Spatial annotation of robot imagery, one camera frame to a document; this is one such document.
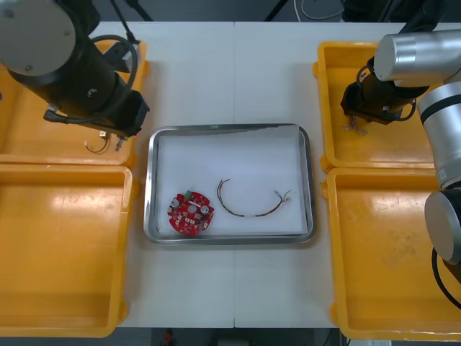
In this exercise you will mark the steel tray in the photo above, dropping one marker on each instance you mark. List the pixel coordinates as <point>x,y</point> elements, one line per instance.
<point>150,180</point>

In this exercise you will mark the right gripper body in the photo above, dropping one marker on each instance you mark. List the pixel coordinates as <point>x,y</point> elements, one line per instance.
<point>353,99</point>

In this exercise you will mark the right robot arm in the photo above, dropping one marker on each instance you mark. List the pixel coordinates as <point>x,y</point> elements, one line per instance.
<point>407,57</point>

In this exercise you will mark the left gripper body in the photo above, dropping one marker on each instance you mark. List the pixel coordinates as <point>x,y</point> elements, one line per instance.
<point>136,110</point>

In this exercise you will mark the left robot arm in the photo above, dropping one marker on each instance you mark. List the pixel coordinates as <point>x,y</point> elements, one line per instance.
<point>65,72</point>

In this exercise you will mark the round red circuit board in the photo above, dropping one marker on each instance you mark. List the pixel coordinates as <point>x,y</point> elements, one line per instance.
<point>187,216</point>

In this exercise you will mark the yellow-orange plastic bin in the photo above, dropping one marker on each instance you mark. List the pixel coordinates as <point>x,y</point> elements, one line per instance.
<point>338,144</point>
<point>54,252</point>
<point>378,259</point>
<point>25,126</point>

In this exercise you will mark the black stand leg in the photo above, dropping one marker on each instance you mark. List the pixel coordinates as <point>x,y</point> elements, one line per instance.
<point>275,9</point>
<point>124,21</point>

